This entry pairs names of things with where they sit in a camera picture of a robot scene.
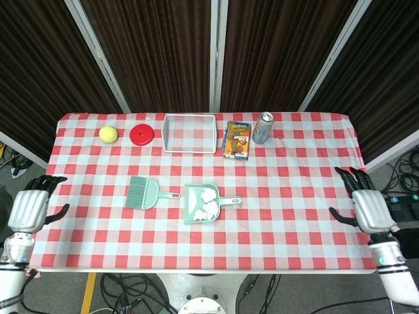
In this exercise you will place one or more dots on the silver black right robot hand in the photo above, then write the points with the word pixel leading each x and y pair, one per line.
pixel 371 211

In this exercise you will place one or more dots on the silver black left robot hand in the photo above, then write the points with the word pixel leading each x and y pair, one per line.
pixel 27 211

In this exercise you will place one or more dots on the green hand broom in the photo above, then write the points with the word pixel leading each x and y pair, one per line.
pixel 147 194

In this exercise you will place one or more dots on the green plastic dustpan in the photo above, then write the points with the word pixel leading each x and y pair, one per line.
pixel 226 200

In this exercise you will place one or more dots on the white paper scrap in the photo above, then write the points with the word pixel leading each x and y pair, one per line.
pixel 201 216
pixel 208 194
pixel 212 207

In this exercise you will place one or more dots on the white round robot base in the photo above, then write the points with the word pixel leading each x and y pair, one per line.
pixel 199 305

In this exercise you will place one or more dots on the red white checkered tablecloth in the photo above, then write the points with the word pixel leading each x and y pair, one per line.
pixel 288 196

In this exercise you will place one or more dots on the yellow tennis ball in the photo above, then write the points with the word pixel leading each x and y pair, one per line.
pixel 108 134

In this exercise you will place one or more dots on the dark brown ribbed panel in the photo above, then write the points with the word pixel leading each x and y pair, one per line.
pixel 39 81
pixel 278 55
pixel 154 55
pixel 386 81

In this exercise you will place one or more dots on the silver blue drink can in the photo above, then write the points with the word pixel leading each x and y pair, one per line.
pixel 262 131

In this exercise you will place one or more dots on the red round disc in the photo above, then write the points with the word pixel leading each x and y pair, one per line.
pixel 141 134

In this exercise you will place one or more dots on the orange blue snack packet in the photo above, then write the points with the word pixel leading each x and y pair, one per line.
pixel 237 140

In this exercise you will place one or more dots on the clear plastic tray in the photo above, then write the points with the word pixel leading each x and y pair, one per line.
pixel 166 140

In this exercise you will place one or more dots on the grey slanted partition post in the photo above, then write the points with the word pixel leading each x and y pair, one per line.
pixel 98 55
pixel 334 55

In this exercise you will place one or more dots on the grey upright partition post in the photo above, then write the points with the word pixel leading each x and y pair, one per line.
pixel 218 55

